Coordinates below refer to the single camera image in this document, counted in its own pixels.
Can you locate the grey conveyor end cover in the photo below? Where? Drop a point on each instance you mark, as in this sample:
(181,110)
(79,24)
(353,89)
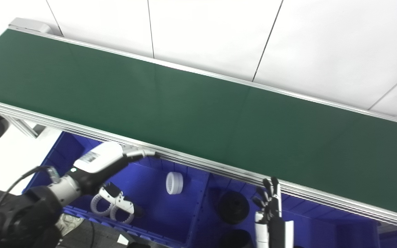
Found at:
(29,26)

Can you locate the aluminium conveyor support strut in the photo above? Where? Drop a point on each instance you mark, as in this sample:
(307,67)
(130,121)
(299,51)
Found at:
(24,126)

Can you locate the green conveyor belt aluminium frame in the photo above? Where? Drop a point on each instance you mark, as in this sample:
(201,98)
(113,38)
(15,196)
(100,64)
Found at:
(198,117)

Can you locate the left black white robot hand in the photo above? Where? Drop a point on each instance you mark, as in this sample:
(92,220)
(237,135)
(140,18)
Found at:
(98,158)

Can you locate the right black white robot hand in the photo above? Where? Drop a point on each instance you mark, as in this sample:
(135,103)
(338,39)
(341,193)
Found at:
(274,220)

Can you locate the black round plastic part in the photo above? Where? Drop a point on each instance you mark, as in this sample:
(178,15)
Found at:
(236,240)
(233,207)

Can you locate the white paper scrap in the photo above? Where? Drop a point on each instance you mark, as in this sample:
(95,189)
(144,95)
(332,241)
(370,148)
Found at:
(123,239)

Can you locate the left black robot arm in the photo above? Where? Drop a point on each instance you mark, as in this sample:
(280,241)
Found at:
(26,217)

